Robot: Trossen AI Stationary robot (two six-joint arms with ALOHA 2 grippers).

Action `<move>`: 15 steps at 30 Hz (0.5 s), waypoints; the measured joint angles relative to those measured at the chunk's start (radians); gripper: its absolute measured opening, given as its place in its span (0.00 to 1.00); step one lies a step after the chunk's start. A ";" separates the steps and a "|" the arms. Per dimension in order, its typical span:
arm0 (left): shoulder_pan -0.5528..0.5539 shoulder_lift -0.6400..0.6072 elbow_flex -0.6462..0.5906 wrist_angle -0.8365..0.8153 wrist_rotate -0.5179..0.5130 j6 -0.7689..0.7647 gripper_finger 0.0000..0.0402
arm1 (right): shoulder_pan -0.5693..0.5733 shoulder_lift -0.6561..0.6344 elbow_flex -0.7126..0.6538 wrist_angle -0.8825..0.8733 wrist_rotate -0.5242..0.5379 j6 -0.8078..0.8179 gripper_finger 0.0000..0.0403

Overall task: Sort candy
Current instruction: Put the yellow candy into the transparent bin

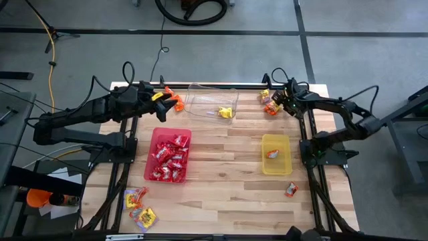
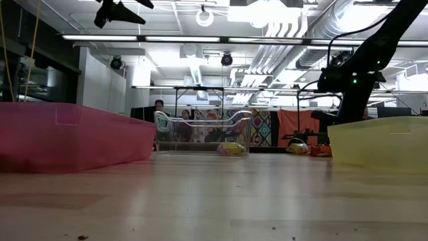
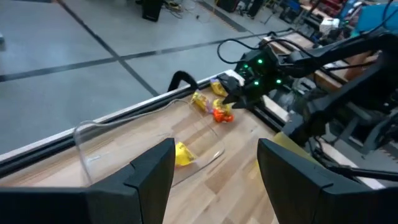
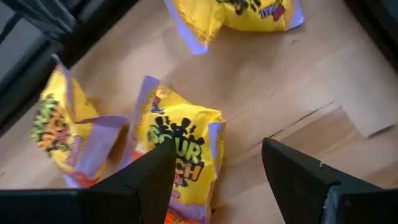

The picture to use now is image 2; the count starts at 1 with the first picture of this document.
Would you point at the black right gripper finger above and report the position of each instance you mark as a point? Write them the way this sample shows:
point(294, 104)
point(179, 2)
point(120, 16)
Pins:
point(351, 108)
point(324, 117)

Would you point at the orange candy packet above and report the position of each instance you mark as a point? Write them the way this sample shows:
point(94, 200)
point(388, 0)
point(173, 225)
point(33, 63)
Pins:
point(320, 150)

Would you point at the yellow candy packet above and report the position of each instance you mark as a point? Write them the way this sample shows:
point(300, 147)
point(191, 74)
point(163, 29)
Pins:
point(297, 149)
point(230, 149)

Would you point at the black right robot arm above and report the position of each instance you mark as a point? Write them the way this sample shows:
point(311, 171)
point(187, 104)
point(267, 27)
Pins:
point(394, 30)

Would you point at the person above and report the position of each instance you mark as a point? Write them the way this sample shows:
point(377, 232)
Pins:
point(159, 104)
point(185, 115)
point(366, 114)

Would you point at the white sign board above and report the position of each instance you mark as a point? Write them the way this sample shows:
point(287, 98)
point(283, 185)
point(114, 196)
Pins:
point(374, 114)

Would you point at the orange hanging cloth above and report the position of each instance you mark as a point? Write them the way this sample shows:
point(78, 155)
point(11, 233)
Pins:
point(297, 120)

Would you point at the black ceiling spotlight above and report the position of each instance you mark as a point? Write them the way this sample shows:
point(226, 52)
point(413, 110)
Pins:
point(116, 63)
point(336, 58)
point(226, 59)

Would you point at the yellow plastic bin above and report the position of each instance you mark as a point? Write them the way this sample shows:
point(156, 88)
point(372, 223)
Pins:
point(378, 147)

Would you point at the colourful diamond quilt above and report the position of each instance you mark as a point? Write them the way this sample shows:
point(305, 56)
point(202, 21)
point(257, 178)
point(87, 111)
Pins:
point(260, 127)

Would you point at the black overhead light bar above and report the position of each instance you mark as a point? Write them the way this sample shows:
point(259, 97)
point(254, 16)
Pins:
point(224, 39)

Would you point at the floral patterned cloth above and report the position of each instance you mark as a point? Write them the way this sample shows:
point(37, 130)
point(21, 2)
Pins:
point(210, 115)

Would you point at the clear plastic bin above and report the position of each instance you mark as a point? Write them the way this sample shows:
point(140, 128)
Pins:
point(200, 147)

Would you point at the pink plastic bin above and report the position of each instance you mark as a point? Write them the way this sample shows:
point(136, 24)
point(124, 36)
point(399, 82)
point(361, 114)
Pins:
point(67, 140)

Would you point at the small brown crumb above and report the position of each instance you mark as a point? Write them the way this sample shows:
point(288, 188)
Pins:
point(82, 237)

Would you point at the black metal frame stand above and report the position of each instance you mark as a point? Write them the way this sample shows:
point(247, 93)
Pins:
point(302, 91)
point(199, 88)

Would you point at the silver spiral air duct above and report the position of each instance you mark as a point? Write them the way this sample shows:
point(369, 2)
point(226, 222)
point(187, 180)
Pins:
point(321, 33)

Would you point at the black aluminium table frame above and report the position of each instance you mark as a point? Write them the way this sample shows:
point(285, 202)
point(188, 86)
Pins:
point(267, 149)

